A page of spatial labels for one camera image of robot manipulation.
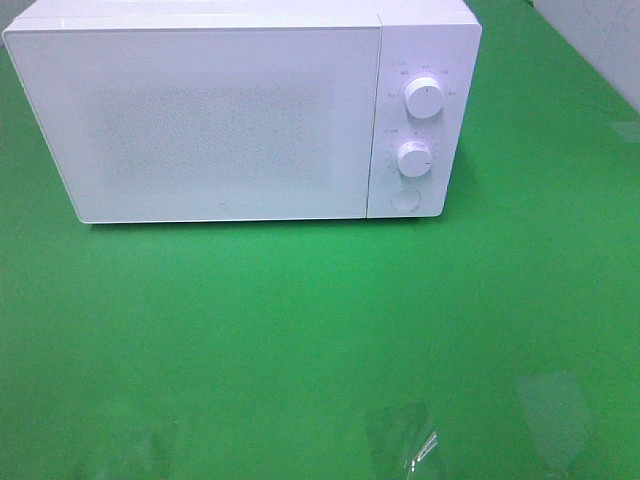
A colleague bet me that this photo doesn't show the round microwave door button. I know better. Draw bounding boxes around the round microwave door button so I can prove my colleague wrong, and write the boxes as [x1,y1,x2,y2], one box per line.
[391,188,421,212]

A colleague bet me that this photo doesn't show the white microwave knob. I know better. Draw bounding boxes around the white microwave knob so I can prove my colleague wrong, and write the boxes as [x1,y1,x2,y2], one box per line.
[397,141,433,178]
[404,76,445,119]

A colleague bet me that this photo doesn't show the white microwave door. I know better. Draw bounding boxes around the white microwave door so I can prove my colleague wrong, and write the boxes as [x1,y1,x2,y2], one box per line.
[6,28,380,223]

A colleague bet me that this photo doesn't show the white microwave oven body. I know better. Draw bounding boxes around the white microwave oven body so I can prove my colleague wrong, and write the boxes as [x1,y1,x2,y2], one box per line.
[2,1,482,218]

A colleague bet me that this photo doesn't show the clear plastic tape piece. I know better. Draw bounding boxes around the clear plastic tape piece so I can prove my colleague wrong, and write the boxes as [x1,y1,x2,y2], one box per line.
[405,431,439,479]

